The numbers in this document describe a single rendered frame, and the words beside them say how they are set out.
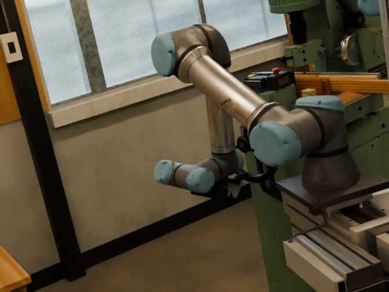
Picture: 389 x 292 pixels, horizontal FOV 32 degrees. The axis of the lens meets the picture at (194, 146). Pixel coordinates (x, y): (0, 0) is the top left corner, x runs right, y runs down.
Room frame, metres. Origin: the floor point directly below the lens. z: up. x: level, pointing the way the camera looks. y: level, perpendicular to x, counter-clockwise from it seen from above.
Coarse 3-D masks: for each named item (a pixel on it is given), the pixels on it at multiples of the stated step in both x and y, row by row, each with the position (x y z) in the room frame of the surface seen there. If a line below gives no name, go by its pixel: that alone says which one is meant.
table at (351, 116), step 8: (368, 96) 2.18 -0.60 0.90; (376, 96) 2.21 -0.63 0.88; (344, 104) 2.12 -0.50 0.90; (352, 104) 2.13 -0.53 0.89; (360, 104) 2.15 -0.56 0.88; (368, 104) 2.18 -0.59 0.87; (376, 104) 2.20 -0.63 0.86; (344, 112) 2.10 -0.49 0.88; (352, 112) 2.12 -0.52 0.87; (360, 112) 2.15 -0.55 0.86; (368, 112) 2.17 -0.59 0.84; (352, 120) 2.12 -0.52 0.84
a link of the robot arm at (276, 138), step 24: (168, 48) 1.81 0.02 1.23; (192, 48) 1.81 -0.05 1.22; (168, 72) 1.82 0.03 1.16; (192, 72) 1.79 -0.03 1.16; (216, 72) 1.75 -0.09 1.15; (216, 96) 1.72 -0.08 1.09; (240, 96) 1.68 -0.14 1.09; (240, 120) 1.66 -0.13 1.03; (264, 120) 1.59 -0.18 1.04; (288, 120) 1.58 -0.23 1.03; (312, 120) 1.60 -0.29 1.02; (264, 144) 1.57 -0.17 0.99; (288, 144) 1.53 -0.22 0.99; (312, 144) 1.58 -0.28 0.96
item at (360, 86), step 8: (336, 80) 2.32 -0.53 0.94; (344, 80) 2.29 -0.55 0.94; (352, 80) 2.27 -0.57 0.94; (360, 80) 2.24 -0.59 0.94; (368, 80) 2.22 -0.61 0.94; (376, 80) 2.20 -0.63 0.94; (384, 80) 2.17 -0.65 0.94; (336, 88) 2.31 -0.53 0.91; (344, 88) 2.29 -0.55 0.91; (352, 88) 2.26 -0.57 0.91; (360, 88) 2.23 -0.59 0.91; (368, 88) 2.21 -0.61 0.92; (376, 88) 2.18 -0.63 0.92; (384, 88) 2.16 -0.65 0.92
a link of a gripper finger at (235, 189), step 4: (228, 184) 2.12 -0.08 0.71; (236, 184) 2.13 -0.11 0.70; (240, 184) 2.14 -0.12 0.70; (244, 184) 2.17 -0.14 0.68; (228, 188) 2.12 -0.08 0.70; (232, 188) 2.12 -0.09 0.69; (236, 188) 2.14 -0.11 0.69; (232, 192) 2.13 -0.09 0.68; (236, 192) 2.14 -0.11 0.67; (236, 196) 2.13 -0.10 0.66
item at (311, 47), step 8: (312, 40) 2.47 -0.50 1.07; (320, 40) 2.45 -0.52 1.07; (288, 48) 2.41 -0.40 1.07; (296, 48) 2.38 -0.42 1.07; (304, 48) 2.39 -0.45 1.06; (312, 48) 2.42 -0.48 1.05; (288, 56) 2.42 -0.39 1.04; (296, 56) 2.39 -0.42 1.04; (304, 56) 2.39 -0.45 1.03; (312, 56) 2.41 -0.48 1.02; (320, 56) 2.44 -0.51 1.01; (288, 64) 2.42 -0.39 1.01; (296, 64) 2.39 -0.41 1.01; (304, 64) 2.38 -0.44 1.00
